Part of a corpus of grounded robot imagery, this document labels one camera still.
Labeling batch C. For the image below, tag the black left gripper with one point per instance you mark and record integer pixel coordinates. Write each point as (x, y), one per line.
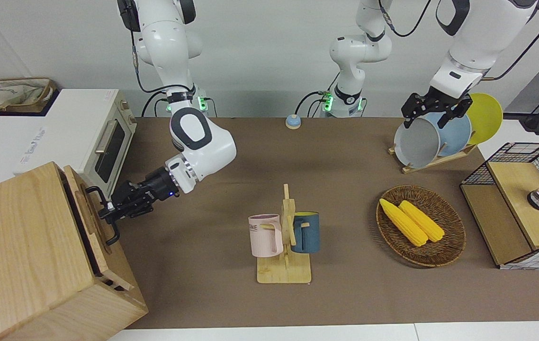
(440, 104)

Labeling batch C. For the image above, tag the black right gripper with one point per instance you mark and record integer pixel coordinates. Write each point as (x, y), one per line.
(141, 194)

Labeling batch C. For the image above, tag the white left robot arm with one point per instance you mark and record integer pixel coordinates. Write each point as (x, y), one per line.
(482, 42)

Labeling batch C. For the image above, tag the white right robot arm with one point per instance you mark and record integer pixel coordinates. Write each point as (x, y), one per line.
(203, 147)

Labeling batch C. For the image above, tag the wooden drawer cabinet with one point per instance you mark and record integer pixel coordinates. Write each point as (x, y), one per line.
(18, 251)

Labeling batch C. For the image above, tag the grey plate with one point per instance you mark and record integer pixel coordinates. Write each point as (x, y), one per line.
(416, 144)

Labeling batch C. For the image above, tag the light blue plate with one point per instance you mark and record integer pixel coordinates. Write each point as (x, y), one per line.
(456, 137)

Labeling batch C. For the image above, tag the wooden plate rack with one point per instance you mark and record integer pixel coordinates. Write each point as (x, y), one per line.
(440, 161)

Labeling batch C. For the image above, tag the yellow plate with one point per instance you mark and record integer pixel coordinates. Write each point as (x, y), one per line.
(487, 116)

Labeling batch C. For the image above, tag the white toaster oven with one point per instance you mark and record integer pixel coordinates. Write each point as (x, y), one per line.
(80, 128)

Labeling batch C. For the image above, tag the yellow corn cob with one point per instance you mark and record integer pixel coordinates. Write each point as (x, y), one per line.
(423, 221)
(404, 222)

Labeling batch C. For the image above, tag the wooden shelf board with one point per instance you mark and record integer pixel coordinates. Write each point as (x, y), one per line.
(516, 189)

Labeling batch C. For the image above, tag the round wicker basket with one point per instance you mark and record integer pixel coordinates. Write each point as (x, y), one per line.
(444, 253)

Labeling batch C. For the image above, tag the blue bell on wooden base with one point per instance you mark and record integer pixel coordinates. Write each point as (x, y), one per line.
(293, 121)

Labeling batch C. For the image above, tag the pink mug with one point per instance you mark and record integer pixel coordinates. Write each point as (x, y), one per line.
(265, 239)

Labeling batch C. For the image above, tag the beige cloth bag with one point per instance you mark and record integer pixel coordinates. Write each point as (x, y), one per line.
(9, 92)

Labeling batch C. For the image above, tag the blue mug yellow inside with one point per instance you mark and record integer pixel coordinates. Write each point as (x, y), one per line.
(307, 234)

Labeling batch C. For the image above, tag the wooden mug tree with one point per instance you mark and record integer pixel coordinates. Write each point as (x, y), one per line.
(283, 272)

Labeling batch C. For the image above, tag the brown table mat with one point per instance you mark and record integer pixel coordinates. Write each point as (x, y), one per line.
(345, 293)

